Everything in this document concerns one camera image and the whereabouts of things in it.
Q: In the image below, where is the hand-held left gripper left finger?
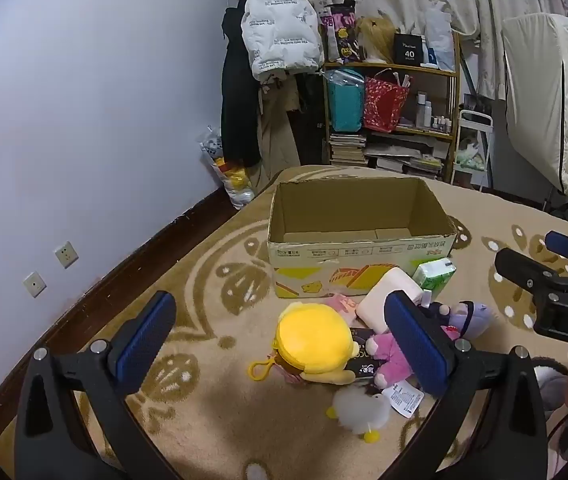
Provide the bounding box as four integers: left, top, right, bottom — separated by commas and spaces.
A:
14, 290, 179, 480

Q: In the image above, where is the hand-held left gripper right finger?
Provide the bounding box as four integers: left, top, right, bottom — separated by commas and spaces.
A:
380, 290, 549, 480

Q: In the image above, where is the pink plush toy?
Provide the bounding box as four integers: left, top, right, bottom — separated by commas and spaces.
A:
364, 327, 425, 418

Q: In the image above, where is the pale pink soft block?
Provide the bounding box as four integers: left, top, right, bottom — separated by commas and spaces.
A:
356, 266, 425, 335

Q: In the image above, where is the white fluffy duck plush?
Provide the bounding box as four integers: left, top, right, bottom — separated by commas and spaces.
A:
325, 387, 393, 444

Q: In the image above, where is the cardboard box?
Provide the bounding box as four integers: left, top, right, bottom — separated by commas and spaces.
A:
266, 175, 459, 301

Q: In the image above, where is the yellow plush toy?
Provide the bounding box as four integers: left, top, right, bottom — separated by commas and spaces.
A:
249, 301, 363, 387

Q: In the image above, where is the black flat packet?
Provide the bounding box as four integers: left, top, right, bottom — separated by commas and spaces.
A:
346, 326, 389, 396

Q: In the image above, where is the green tissue pack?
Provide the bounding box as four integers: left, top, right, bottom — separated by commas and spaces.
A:
411, 257, 457, 297

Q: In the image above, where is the person's pale clothing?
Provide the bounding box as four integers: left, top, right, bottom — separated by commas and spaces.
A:
534, 355, 568, 480

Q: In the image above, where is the beige patterned blanket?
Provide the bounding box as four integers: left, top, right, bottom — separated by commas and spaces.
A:
0, 165, 568, 480

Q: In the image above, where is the white metal cart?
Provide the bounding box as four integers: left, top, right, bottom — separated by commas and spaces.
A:
451, 109, 494, 192

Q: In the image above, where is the pile of papers and booklets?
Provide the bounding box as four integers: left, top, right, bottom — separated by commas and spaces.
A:
364, 132, 452, 179

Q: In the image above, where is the white hanging quilt cover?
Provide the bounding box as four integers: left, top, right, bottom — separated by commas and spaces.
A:
501, 12, 568, 197

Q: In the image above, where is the clear plastic bag of toys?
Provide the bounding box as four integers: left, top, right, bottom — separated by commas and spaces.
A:
199, 125, 257, 211

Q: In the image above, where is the row of small bottles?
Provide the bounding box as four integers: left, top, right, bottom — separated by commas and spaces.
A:
415, 91, 452, 136

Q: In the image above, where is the stack of books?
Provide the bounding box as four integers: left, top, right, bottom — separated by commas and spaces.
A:
329, 131, 367, 166

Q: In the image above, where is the red gift bag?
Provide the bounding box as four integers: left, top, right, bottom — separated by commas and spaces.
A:
362, 69, 411, 134

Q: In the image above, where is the wooden shelf rack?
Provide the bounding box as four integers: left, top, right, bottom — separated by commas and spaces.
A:
321, 30, 462, 184

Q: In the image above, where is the dark hanging garment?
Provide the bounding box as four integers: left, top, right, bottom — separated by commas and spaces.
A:
289, 72, 331, 166

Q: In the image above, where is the teal bag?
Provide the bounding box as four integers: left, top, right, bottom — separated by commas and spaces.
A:
326, 69, 366, 132

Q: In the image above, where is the beige hanging garment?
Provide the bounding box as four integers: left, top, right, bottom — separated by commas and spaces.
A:
256, 77, 302, 192

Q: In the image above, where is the white plastic bag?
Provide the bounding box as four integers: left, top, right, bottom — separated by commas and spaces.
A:
424, 5, 457, 72

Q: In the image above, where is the black box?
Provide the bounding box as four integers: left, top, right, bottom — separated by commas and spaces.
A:
394, 33, 425, 66

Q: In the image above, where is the black hanging coat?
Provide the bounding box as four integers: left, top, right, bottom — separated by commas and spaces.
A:
220, 0, 265, 168

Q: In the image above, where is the blonde wig on head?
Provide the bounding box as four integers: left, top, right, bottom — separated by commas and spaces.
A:
355, 15, 397, 64

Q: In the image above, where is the purple printed packet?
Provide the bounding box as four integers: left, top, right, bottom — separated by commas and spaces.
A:
320, 5, 365, 64

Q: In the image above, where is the white puffer jacket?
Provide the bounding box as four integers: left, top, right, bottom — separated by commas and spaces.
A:
243, 0, 325, 83

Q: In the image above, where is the white wall socket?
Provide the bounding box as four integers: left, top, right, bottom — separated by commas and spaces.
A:
23, 272, 47, 299
55, 241, 79, 269

